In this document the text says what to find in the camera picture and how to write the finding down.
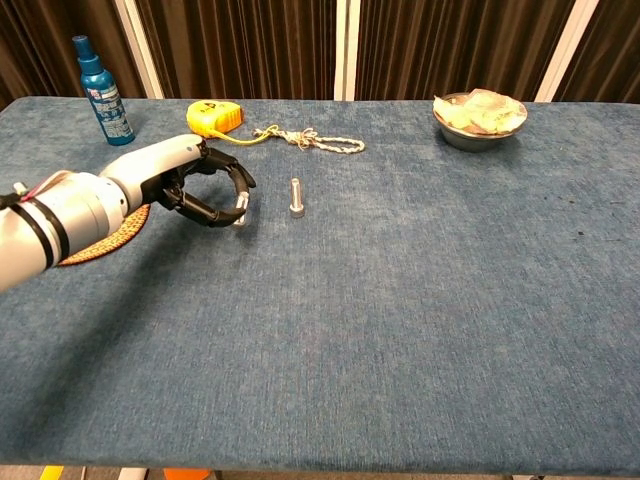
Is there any left black-fingered white robot hand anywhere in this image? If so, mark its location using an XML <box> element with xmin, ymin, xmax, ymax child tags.
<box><xmin>99</xmin><ymin>133</ymin><xmax>258</xmax><ymax>229</ymax></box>

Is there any steel bolt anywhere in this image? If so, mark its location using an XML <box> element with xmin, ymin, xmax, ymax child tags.
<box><xmin>231</xmin><ymin>191</ymin><xmax>252</xmax><ymax>228</ymax></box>
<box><xmin>288</xmin><ymin>177</ymin><xmax>308</xmax><ymax>220</ymax></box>

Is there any yellow tape measure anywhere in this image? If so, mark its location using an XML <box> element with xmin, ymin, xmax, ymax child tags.
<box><xmin>185</xmin><ymin>98</ymin><xmax>267</xmax><ymax>146</ymax></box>

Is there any blue spray bottle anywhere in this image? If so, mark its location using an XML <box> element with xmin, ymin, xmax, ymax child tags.
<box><xmin>71</xmin><ymin>34</ymin><xmax>138</xmax><ymax>148</ymax></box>

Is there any round woven orange coaster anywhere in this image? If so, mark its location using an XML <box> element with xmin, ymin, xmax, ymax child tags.
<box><xmin>56</xmin><ymin>203</ymin><xmax>152</xmax><ymax>268</ymax></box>

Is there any dark brown curtain panel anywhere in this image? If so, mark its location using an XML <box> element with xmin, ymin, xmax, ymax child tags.
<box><xmin>556</xmin><ymin>0</ymin><xmax>640</xmax><ymax>105</ymax></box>
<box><xmin>0</xmin><ymin>0</ymin><xmax>147</xmax><ymax>110</ymax></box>
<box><xmin>136</xmin><ymin>0</ymin><xmax>342</xmax><ymax>101</ymax></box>
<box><xmin>354</xmin><ymin>0</ymin><xmax>577</xmax><ymax>103</ymax></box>

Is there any blue table cover cloth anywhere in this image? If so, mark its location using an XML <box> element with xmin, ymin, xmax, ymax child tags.
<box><xmin>0</xmin><ymin>95</ymin><xmax>640</xmax><ymax>474</ymax></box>

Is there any round metal bowl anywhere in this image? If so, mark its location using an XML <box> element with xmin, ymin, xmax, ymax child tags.
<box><xmin>432</xmin><ymin>91</ymin><xmax>530</xmax><ymax>154</ymax></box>

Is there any crumpled pale wrapper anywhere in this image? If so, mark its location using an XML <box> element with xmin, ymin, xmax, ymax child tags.
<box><xmin>433</xmin><ymin>88</ymin><xmax>529</xmax><ymax>136</ymax></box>

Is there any white partition frame post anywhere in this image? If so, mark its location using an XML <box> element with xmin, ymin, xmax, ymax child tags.
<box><xmin>534</xmin><ymin>0</ymin><xmax>602</xmax><ymax>104</ymax></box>
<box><xmin>333</xmin><ymin>0</ymin><xmax>363</xmax><ymax>102</ymax></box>
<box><xmin>114</xmin><ymin>0</ymin><xmax>165</xmax><ymax>100</ymax></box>

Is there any beige braided rope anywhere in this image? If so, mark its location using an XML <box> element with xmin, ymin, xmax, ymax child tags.
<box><xmin>252</xmin><ymin>124</ymin><xmax>367</xmax><ymax>156</ymax></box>

